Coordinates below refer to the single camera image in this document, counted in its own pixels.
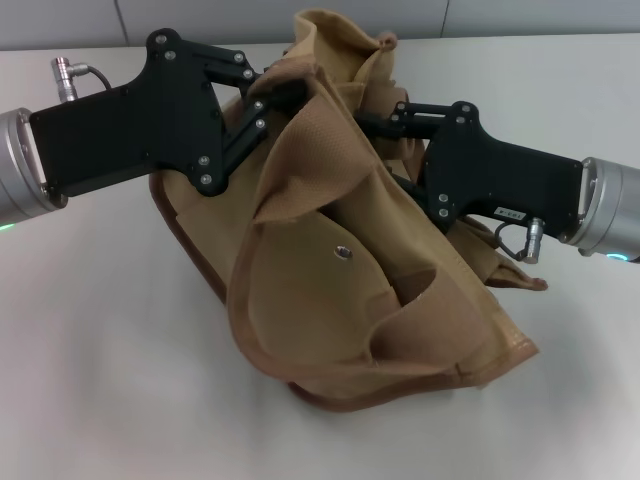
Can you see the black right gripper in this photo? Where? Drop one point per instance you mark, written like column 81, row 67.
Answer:
column 495, row 175

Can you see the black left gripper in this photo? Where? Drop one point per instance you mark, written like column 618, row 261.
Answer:
column 135, row 130

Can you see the khaki fabric food bag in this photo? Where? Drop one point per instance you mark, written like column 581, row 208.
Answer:
column 320, row 280

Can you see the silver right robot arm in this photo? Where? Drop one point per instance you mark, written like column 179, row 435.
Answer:
column 610, row 205

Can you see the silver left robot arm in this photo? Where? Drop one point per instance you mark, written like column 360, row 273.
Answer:
column 20, row 170

